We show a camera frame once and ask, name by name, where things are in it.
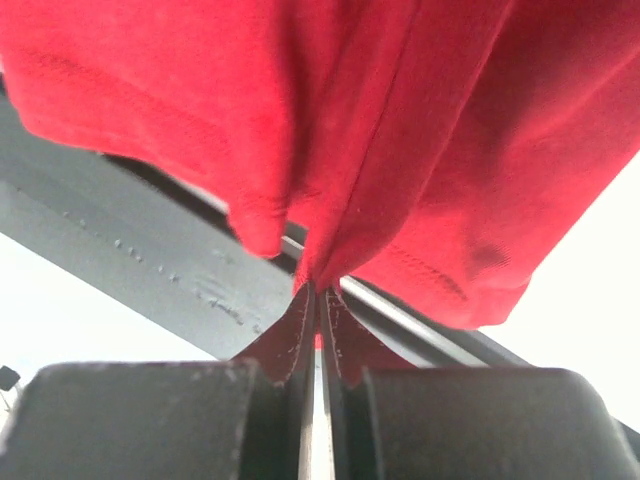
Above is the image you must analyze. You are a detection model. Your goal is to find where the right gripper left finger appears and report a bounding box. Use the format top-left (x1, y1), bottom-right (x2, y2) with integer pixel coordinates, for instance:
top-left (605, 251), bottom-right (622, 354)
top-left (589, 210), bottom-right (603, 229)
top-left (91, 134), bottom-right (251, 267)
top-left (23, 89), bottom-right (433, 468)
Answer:
top-left (1, 285), bottom-right (316, 479)

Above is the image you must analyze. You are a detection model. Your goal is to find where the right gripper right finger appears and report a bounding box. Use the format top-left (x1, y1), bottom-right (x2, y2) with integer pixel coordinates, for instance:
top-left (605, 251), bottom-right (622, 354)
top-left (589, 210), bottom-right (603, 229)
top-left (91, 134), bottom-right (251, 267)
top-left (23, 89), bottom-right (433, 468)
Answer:
top-left (319, 289), bottom-right (639, 479)

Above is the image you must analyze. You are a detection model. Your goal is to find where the red t shirt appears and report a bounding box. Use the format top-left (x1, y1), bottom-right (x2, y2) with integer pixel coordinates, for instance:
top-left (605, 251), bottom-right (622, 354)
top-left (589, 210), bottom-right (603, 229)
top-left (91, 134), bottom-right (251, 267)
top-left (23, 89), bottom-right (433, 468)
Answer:
top-left (1, 1), bottom-right (639, 329)

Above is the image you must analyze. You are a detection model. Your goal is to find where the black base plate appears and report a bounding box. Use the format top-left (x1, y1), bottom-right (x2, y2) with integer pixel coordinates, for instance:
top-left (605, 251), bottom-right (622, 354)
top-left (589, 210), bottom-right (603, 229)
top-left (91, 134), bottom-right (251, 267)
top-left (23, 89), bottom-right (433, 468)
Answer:
top-left (0, 74), bottom-right (531, 371)

